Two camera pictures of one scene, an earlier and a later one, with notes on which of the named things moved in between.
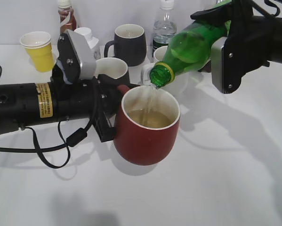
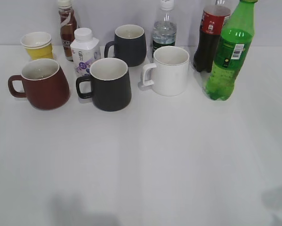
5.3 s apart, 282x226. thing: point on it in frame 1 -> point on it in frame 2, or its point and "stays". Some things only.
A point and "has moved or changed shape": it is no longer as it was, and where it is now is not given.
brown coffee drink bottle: (68, 20) stays
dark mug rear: (130, 44) stays
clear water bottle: (164, 30) stays
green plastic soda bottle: (189, 51) has moved or changed shape
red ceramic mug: (146, 124) -> (45, 84)
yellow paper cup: (38, 45) stays
